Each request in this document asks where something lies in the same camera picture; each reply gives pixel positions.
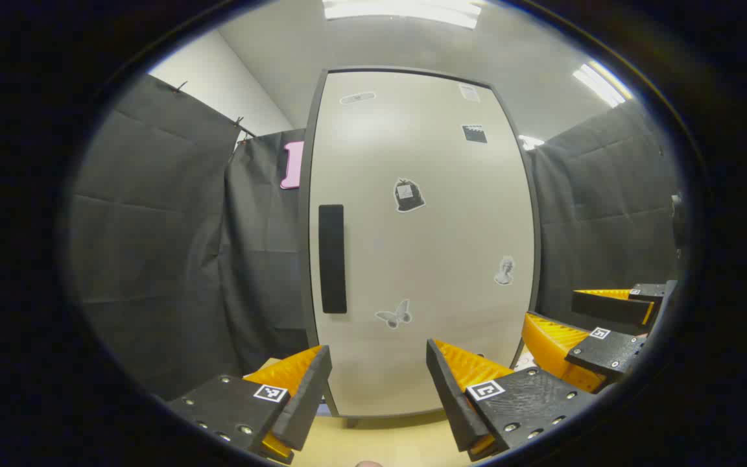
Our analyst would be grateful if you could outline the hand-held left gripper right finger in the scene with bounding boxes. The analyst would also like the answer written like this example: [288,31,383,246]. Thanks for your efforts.
[426,339,600,462]

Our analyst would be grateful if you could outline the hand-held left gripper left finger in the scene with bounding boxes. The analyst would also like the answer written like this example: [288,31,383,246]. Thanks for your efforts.
[165,345,333,465]

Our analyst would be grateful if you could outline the black door handle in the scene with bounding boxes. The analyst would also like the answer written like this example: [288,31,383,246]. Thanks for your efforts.
[318,204,348,315]

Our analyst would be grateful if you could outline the dark grey cabinet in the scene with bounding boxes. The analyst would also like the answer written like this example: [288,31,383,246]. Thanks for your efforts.
[298,65,543,429]

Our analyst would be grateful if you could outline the long ceiling light panel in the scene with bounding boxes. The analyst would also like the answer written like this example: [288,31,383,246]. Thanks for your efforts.
[571,62,634,108]

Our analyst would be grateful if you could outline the black backdrop cloth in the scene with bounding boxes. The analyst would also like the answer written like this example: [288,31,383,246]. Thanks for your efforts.
[69,75,683,400]

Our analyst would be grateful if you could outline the large ceiling light panel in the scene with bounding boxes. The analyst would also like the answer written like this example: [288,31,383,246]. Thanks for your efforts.
[322,0,482,30]

